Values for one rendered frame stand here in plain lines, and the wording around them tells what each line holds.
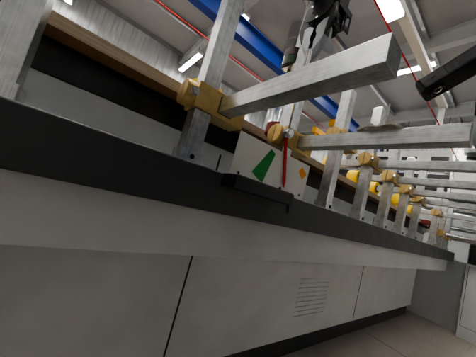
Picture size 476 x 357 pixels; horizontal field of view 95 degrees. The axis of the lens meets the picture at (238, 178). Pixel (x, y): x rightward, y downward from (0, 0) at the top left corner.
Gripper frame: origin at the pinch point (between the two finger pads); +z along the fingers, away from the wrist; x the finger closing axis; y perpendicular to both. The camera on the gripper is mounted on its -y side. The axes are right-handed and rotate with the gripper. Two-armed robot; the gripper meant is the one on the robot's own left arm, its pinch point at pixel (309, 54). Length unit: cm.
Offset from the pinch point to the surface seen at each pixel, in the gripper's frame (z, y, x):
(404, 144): 18.4, 9.8, -18.1
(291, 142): 17.9, 7.0, 5.3
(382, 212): 24, 80, 7
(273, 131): 16.6, 2.5, 8.0
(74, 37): 14.0, -40.4, 22.1
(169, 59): -356, 123, 725
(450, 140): 18.2, 9.5, -24.2
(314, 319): 85, 81, 28
